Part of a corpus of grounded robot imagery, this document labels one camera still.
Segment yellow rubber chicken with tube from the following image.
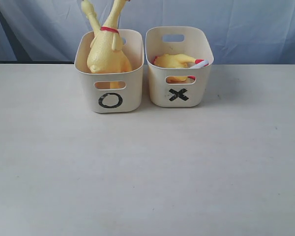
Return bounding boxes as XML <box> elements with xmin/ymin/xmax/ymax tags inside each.
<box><xmin>152</xmin><ymin>54</ymin><xmax>208</xmax><ymax>84</ymax></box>

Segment yellow rubber chicken sideways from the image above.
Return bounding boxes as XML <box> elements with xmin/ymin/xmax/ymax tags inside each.
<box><xmin>86</xmin><ymin>0</ymin><xmax>133</xmax><ymax>89</ymax></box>

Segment yellow rubber chicken front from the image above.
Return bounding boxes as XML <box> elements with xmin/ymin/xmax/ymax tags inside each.
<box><xmin>81</xmin><ymin>0</ymin><xmax>101</xmax><ymax>48</ymax></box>

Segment cream bin marked O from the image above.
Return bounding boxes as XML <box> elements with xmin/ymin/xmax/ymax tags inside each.
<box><xmin>74</xmin><ymin>29</ymin><xmax>145</xmax><ymax>114</ymax></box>

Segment cream bin marked X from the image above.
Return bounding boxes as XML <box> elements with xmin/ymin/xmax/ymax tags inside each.
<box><xmin>145</xmin><ymin>26</ymin><xmax>214</xmax><ymax>107</ymax></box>

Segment pale blue backdrop curtain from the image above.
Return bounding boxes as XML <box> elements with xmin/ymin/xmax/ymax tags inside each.
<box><xmin>0</xmin><ymin>0</ymin><xmax>295</xmax><ymax>64</ymax></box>

